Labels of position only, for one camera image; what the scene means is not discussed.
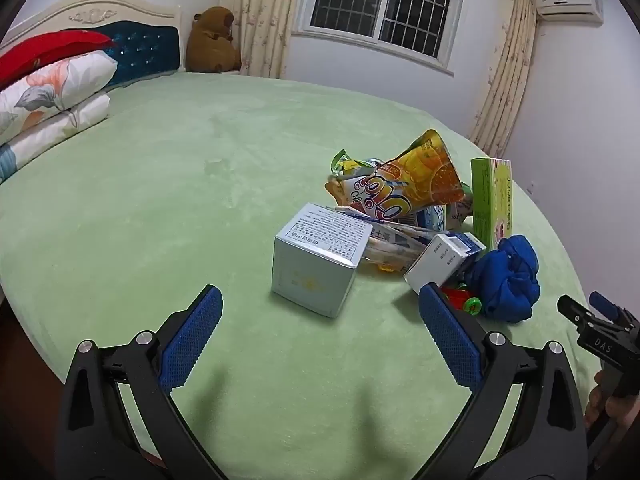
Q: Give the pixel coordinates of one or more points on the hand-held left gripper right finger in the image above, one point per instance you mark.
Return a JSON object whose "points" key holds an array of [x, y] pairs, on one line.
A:
{"points": [[450, 335]]}

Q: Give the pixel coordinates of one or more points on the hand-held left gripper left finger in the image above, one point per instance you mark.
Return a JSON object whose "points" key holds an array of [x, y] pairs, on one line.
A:
{"points": [[192, 340]]}

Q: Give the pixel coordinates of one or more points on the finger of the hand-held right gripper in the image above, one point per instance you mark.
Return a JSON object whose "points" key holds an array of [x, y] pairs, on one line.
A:
{"points": [[575, 312], [605, 306]]}

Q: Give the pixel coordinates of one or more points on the red toy car green wheels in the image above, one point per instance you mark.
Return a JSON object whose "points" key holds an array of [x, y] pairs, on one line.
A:
{"points": [[462, 299]]}

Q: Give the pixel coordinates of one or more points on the blue cloth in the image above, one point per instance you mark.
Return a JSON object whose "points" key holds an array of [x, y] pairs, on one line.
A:
{"points": [[507, 280]]}

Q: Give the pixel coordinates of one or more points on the small white carton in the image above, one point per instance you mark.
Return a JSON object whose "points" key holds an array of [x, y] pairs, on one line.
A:
{"points": [[440, 260]]}

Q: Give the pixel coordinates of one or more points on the green cardboard box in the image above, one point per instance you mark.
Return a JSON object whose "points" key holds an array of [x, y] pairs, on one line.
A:
{"points": [[490, 200]]}

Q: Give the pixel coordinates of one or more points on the white square box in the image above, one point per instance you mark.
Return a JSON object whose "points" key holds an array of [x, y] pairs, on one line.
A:
{"points": [[320, 260]]}

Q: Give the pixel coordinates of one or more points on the orange drink pouch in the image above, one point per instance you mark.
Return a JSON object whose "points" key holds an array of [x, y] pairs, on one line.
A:
{"points": [[420, 175]]}

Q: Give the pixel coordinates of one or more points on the person's right hand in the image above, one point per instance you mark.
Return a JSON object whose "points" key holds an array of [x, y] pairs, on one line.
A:
{"points": [[597, 400]]}

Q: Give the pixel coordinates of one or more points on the yellow toy piece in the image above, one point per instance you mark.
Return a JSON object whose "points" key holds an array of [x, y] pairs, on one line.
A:
{"points": [[382, 266]]}

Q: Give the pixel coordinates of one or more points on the clear plastic wrapper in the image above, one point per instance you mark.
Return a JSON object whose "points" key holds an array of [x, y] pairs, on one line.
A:
{"points": [[395, 245]]}

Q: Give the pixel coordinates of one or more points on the blue and white carton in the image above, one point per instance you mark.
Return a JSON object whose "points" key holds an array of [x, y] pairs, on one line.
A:
{"points": [[431, 217]]}

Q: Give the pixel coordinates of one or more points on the green blanket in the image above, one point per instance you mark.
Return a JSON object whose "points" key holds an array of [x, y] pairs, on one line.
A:
{"points": [[175, 185]]}

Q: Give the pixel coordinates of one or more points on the green and yellow packet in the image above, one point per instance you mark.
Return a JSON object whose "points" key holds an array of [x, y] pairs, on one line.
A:
{"points": [[350, 164]]}

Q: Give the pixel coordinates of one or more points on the white pillow with blue stripe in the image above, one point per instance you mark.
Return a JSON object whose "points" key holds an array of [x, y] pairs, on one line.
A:
{"points": [[50, 132]]}

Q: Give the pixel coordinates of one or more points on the floral beige curtain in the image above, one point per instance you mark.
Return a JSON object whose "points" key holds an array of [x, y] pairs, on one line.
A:
{"points": [[505, 70], [260, 20]]}

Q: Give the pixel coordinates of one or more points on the floral pillow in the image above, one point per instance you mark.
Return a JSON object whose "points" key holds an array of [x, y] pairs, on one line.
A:
{"points": [[55, 87]]}

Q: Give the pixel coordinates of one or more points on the brown plush bear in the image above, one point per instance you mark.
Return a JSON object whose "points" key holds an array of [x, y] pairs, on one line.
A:
{"points": [[212, 42]]}

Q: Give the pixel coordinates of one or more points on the white air conditioner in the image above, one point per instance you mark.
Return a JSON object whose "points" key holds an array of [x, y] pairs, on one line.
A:
{"points": [[570, 5]]}

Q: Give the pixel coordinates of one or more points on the cream and blue bed headboard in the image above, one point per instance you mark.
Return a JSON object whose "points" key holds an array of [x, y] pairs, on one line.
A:
{"points": [[135, 35]]}

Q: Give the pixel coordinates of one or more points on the red pillow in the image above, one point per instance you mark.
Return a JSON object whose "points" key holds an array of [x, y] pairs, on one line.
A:
{"points": [[45, 52]]}

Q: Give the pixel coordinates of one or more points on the barred window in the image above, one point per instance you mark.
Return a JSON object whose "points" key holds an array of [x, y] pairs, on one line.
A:
{"points": [[385, 5]]}

